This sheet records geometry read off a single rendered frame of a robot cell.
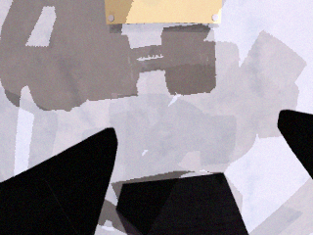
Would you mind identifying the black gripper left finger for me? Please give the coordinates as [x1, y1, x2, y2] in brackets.
[0, 127, 117, 235]

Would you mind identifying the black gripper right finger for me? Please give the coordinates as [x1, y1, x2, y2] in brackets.
[278, 110, 313, 179]

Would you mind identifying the tan plate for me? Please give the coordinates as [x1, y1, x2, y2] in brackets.
[105, 0, 222, 24]

